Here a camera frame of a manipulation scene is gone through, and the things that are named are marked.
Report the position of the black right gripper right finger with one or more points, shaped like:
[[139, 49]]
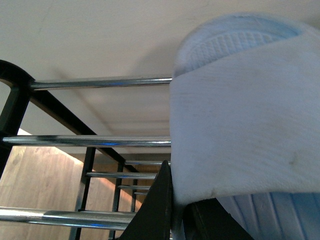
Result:
[[208, 220]]

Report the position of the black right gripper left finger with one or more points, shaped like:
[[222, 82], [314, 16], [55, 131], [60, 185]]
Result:
[[153, 219]]

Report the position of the light blue slipper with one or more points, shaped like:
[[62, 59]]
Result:
[[245, 124]]

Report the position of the black metal shoe rack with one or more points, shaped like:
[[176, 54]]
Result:
[[101, 158]]

